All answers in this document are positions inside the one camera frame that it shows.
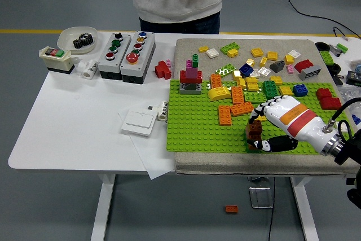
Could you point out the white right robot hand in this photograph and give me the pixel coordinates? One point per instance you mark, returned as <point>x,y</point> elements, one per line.
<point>299,119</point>

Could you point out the blue square brick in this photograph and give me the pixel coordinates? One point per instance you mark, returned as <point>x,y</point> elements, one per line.
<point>300,90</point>

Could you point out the dark green long brick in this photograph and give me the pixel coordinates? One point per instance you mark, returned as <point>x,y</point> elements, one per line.
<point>270,88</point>

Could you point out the brown square brick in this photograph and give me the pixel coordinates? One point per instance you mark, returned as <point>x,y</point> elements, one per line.
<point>252,147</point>
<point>256,126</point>

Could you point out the grey long brick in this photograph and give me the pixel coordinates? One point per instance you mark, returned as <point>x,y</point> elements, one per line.
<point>310,72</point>

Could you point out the green studded baseplate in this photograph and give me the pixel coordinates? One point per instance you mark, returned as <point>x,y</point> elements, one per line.
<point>197,128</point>

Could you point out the yellow square brick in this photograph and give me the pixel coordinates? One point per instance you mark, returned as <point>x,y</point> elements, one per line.
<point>289,59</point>
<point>285,91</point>
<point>250,62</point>
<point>257,52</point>
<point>261,118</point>
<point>272,55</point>

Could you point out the red square brick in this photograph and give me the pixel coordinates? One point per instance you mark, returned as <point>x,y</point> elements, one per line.
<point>323,93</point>

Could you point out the red long brick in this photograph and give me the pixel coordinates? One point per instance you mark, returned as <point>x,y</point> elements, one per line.
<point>331,103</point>

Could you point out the yellow flat brick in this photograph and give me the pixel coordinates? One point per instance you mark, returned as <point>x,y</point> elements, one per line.
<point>276,79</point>

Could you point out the lime long brick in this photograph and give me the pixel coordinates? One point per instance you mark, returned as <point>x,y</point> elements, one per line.
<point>225,70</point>
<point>229,47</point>
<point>255,97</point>

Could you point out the red rounded brick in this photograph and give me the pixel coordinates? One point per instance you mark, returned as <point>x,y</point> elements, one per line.
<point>303,64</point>

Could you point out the orange long brick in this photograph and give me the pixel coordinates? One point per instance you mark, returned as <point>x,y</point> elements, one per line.
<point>237,95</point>
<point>242,108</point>
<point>225,114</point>
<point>216,81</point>

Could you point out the dark grey slope brick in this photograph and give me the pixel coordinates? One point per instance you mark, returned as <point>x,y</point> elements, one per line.
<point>277,66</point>

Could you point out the white tile brick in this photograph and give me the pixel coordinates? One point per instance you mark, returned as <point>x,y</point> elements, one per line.
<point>294,53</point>
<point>212,53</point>
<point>255,73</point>
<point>264,71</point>

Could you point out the small yellow brick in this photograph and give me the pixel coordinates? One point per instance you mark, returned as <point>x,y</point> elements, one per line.
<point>263,61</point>
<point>232,53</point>
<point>203,49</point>

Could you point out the blue brick with circle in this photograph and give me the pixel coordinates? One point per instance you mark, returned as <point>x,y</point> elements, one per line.
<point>246,69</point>

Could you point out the narrow yellow brick stack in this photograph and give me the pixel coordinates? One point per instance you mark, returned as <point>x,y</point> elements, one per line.
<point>238,78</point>

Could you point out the narrow green tower brick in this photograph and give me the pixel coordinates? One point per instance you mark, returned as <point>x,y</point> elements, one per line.
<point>195,61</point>

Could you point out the yellow curved brick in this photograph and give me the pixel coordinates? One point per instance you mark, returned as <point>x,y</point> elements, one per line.
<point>219,93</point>

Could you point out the small lime brick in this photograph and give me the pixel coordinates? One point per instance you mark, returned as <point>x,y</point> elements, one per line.
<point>341,47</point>

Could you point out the small pink tower brick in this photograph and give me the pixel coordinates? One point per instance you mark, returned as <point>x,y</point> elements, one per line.
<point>189,64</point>

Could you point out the red brick cluster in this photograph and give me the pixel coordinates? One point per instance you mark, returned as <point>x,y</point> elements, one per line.
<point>161,69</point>

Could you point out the red tower brick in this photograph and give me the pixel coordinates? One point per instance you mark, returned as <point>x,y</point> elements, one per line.
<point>183,76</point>

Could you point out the grey tower base brick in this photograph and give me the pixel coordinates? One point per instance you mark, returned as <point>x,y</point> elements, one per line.
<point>190,90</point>

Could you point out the person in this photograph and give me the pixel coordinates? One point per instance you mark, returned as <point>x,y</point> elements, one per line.
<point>175,4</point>

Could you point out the small black part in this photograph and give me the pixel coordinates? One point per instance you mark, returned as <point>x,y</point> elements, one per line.
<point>337,79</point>

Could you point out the clear plastic bag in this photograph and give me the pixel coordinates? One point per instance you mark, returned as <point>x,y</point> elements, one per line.
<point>351,94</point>

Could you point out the black tape roll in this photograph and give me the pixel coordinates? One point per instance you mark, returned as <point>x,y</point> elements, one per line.
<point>335,68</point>

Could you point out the lime studded plate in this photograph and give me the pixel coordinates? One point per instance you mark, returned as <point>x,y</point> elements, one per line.
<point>326,57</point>

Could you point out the black electronic device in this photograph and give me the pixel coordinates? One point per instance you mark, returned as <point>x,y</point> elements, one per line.
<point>354,78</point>

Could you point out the grey clear part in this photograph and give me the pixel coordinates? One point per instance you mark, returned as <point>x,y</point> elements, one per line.
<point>334,50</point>

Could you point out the clear bag of blue parts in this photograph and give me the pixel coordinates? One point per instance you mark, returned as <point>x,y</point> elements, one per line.
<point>356,65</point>

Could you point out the grey emergency stop control box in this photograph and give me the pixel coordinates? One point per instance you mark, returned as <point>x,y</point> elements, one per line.
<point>147,52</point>

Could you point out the metal floor plate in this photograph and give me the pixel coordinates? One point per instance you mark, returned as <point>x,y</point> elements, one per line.
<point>260,197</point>

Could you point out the grey four-button control box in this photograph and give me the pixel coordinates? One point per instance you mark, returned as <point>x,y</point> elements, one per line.
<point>122,52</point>

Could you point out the white table leg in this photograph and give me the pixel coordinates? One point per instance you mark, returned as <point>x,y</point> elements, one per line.
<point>304,210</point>
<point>103,210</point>

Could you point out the black gear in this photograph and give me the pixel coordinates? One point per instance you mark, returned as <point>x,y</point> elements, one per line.
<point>83,40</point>

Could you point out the white bowl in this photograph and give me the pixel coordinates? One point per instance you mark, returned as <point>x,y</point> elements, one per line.
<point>66,37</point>

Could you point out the white pipe fitting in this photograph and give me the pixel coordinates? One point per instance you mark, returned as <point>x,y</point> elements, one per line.
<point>89,69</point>

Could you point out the white labelled tube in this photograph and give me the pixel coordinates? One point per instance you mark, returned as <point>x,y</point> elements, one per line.
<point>163,111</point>

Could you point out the white paper sheet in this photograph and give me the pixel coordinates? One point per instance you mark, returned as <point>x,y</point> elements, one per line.
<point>153,164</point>

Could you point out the grey under-table bracket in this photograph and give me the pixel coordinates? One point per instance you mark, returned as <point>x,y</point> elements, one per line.
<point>258,179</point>

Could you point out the cream red-green switch box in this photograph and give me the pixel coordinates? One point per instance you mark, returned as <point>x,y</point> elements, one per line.
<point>56,61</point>

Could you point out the white wall switch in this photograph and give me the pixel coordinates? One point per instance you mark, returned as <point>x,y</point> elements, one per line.
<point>138,123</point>

